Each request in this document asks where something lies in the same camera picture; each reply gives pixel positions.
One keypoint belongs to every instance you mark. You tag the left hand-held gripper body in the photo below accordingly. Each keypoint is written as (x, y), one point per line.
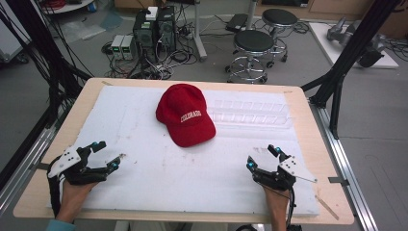
(69, 159)

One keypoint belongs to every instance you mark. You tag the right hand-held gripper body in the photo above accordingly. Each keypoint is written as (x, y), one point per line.
(292, 168)

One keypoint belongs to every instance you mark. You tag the red baseball cap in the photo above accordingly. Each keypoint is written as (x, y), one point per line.
(183, 125)

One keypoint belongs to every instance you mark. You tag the person's right hand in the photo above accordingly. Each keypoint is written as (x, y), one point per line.
(277, 202)

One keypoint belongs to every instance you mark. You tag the person's left hand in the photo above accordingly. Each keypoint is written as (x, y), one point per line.
(72, 199)

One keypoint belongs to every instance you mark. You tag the grey tape strip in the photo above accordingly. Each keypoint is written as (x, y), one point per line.
(42, 166)
(337, 180)

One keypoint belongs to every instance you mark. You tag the white foam mat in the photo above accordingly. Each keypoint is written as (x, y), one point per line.
(154, 179)

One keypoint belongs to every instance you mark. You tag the clear plastic compartment tray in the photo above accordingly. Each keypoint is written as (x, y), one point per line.
(250, 112)

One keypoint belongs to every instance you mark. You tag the thin wooden stick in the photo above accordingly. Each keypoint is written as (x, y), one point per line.
(327, 208)

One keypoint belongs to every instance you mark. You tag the grey bench power supply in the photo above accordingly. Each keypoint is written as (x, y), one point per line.
(116, 46)
(128, 47)

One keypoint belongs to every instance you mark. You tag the black round stool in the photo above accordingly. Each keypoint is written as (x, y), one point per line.
(253, 41)
(279, 16)

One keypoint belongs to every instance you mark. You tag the black computer tower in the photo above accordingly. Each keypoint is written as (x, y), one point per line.
(144, 35)
(166, 29)

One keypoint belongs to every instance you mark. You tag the white floor board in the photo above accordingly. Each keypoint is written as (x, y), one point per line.
(327, 41)

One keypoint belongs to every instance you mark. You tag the black flat device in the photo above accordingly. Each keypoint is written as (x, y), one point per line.
(236, 21)

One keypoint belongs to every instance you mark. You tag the white box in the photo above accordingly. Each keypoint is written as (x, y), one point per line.
(152, 13)

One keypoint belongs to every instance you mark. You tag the aluminium frame rail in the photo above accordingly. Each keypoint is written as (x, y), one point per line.
(25, 160)
(346, 166)

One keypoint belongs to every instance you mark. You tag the black frame strut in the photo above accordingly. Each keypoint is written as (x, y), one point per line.
(349, 51)

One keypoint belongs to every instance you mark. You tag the grey metal stand post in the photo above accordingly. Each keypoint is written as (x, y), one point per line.
(198, 35)

